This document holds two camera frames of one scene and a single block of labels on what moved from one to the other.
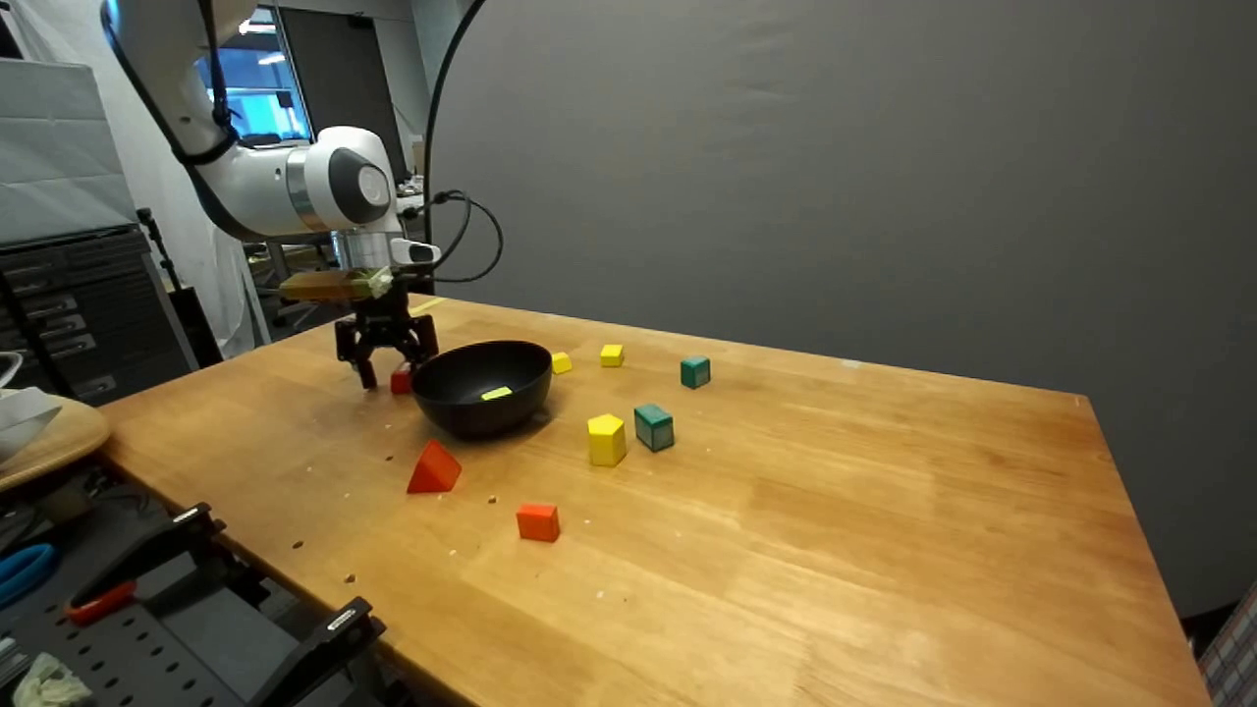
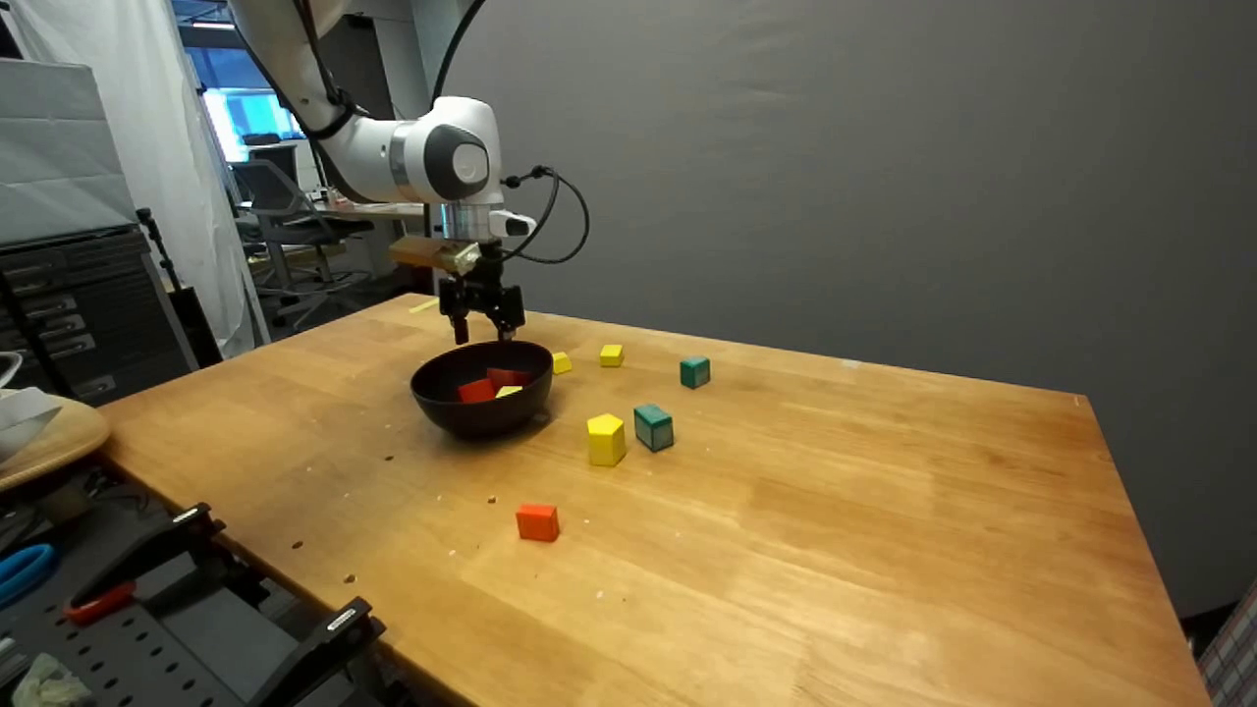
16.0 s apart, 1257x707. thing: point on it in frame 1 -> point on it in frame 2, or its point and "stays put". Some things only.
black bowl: x=485 y=391 stays put
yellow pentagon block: x=605 y=441 stays put
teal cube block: x=695 y=371 stays put
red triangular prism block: x=432 y=472 -> x=476 y=391
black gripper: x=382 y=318 -> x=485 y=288
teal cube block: x=652 y=426 stays put
